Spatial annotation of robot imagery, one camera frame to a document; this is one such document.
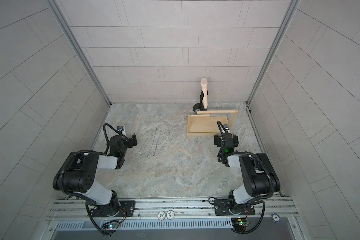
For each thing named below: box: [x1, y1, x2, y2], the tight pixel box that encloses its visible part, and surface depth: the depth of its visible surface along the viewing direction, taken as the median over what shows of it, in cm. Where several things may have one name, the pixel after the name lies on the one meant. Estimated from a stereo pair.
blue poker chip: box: [271, 212, 281, 224], surface depth 70 cm
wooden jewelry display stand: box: [186, 109, 239, 137], surface depth 106 cm
